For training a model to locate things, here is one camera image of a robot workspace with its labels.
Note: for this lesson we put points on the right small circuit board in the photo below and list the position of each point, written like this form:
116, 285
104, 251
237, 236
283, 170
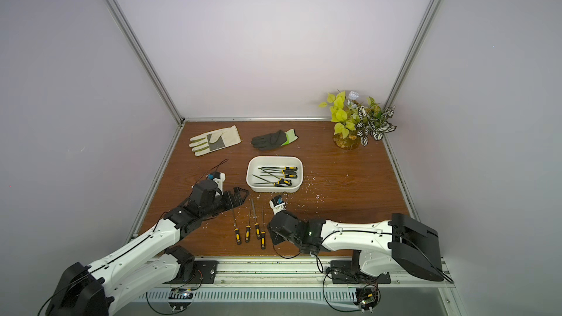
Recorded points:
368, 298

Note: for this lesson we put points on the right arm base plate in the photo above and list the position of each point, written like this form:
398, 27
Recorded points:
347, 272

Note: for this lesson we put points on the aluminium corner frame post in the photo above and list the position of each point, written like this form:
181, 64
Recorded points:
127, 30
416, 44

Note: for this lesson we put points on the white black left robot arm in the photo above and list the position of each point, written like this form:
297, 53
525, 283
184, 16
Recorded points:
106, 285

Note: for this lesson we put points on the artificial green leafy plant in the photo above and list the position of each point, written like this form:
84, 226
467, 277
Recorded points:
369, 121

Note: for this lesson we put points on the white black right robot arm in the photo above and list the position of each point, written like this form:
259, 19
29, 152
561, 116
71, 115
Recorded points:
401, 242

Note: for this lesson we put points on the small circuit board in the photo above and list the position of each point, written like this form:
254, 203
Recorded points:
368, 298
179, 299

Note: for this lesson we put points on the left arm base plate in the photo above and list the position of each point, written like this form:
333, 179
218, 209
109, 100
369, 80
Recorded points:
197, 272

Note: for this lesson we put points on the white plastic storage box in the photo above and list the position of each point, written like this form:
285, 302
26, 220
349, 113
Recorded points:
280, 161

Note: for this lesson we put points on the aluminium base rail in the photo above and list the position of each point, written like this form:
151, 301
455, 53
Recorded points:
302, 280

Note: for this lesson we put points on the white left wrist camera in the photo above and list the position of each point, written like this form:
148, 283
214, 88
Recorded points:
218, 178

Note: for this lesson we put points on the black green work glove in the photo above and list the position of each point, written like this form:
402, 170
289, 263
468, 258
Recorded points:
274, 141

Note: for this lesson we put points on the aluminium corner frame post right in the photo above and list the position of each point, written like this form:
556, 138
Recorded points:
416, 44

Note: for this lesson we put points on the aluminium corner frame post left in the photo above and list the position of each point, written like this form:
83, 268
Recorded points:
127, 30

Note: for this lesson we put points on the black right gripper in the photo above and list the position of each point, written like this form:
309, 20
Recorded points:
277, 222

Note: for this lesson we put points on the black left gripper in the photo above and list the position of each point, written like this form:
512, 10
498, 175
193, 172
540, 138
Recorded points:
236, 199

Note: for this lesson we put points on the amber glass plant vase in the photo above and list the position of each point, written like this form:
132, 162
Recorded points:
352, 141

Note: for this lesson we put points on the beige grey work glove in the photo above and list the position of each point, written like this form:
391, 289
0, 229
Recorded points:
215, 140

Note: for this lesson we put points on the left small circuit board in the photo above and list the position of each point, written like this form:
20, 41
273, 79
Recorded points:
179, 299

